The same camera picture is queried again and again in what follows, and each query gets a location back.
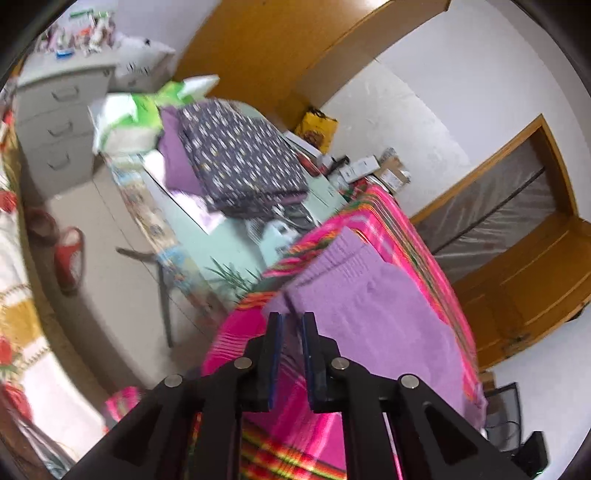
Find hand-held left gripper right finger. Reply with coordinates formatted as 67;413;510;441
302;312;532;480

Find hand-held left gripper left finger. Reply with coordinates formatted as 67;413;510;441
60;312;283;480

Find purple fleece garment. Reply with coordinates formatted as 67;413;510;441
265;226;488;425

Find folded purple clothes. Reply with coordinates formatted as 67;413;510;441
157;106;208;195

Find light green table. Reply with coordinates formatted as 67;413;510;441
104;99;352;349

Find pink plaid tablecloth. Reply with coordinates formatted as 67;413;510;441
104;185;490;480

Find small white box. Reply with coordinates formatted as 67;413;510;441
342;157;379;185

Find grey dotted folded cloth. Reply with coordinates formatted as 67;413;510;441
178;99;309;217

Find black mesh chair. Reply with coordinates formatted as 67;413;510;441
485;382;522;453

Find open cardboard box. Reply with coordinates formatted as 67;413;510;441
374;148;411;195

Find yellow bag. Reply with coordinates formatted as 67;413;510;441
295;108;339;153

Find red slipper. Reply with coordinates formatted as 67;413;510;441
53;226;86;294
25;208;58;238

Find clear plastic door curtain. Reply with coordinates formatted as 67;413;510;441
418;138;559;284

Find wooden door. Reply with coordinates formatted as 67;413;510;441
450;215;591;370

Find black box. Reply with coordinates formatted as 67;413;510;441
522;431;550;472

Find green white plastic bag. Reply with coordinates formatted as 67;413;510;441
92;75;220;153

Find wooden wardrobe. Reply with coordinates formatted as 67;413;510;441
173;0;451;132

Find grey drawer cabinet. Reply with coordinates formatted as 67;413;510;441
16;65;116;199

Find white paper bag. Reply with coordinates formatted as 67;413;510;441
113;31;176;90

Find cluster of bottles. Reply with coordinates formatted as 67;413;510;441
37;11;116;58

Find metal door handle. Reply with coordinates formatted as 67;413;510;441
503;332;532;356

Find wooden door frame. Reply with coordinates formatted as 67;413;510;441
411;115;580;232

